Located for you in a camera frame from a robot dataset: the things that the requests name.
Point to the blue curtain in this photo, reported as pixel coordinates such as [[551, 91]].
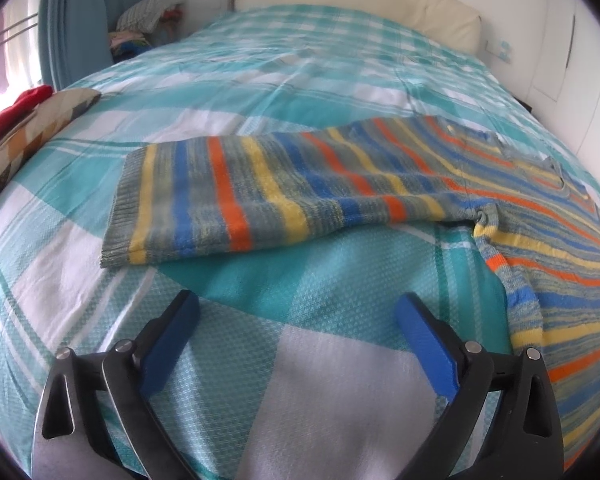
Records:
[[75, 20]]

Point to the striped knitted sweater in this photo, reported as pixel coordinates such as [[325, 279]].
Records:
[[280, 195]]

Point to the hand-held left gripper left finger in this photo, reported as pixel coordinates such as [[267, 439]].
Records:
[[167, 347]]

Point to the brown patterned pillow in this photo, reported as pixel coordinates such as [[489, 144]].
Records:
[[25, 135]]

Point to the window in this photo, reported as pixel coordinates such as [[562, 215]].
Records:
[[10, 40]]

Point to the teal plaid bedspread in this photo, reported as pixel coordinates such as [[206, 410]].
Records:
[[330, 85]]

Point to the red cloth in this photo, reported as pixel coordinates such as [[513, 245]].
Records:
[[10, 110]]

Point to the wall socket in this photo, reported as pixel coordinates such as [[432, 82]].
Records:
[[502, 50]]

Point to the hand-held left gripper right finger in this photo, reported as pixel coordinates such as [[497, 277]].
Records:
[[430, 350]]

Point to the dark nightstand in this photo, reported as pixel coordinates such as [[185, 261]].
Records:
[[527, 106]]

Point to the pile of folded clothes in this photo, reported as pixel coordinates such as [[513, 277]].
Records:
[[145, 15]]

